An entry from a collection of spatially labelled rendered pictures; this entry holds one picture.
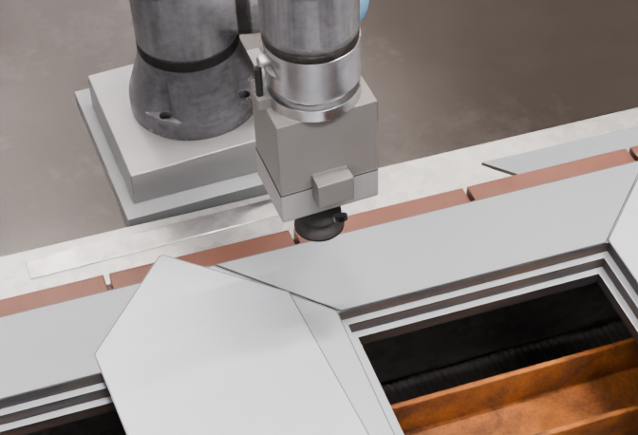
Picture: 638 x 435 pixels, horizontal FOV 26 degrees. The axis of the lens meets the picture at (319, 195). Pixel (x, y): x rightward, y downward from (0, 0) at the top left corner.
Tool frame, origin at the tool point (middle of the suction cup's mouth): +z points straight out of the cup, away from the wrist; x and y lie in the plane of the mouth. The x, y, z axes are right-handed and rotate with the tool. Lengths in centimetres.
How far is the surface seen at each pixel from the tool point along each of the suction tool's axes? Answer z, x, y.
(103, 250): 23.9, 26.9, -15.8
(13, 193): 93, 113, -21
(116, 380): 6.4, -4.7, -20.1
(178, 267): 6.8, 5.9, -11.6
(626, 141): 22, 19, 44
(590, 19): 97, 123, 105
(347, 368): 7.2, -10.3, -1.5
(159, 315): 6.6, 0.9, -14.8
